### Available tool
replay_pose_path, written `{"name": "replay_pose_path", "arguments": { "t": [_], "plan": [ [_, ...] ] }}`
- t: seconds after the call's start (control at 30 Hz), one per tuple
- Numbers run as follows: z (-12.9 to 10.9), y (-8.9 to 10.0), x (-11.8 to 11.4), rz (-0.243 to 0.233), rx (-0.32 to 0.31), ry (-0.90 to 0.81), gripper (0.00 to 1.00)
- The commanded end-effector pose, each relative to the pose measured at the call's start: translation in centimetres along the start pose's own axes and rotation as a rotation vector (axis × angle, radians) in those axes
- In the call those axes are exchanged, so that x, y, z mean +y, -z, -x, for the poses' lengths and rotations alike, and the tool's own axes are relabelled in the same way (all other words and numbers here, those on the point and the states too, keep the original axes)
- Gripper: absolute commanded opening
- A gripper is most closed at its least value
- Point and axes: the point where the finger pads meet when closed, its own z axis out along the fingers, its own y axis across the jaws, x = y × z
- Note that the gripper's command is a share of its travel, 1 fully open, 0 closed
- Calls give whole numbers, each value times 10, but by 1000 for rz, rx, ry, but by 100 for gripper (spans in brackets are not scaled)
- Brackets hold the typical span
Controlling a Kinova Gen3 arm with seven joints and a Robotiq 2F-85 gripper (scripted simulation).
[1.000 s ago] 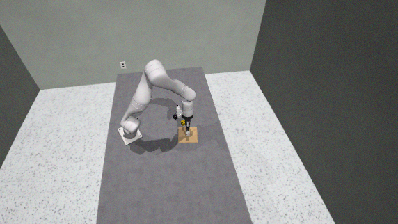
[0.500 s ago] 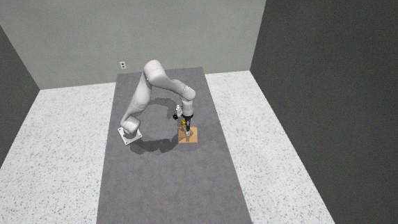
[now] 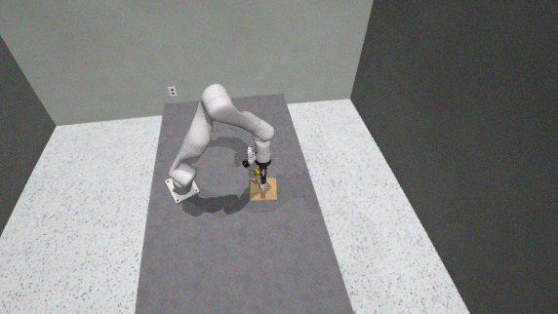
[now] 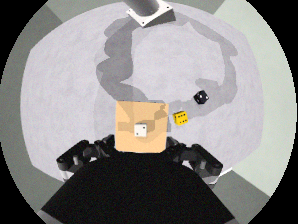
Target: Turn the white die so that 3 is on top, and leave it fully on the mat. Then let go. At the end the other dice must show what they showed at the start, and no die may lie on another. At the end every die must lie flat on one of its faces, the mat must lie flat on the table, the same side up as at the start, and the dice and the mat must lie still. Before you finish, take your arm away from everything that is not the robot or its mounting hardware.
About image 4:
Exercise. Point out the tan flat mat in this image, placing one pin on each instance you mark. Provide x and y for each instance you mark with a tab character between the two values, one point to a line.
155	115

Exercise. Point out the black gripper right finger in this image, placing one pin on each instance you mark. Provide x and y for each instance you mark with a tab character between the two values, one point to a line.
201	161

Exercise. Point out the white die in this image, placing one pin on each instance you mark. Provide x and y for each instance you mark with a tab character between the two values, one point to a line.
140	129

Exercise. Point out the yellow die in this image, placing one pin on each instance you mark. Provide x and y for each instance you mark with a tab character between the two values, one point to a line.
180	118

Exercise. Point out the black die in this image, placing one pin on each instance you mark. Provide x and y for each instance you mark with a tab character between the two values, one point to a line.
201	97

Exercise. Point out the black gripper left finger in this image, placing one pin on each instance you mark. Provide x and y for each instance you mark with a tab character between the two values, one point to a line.
82	152

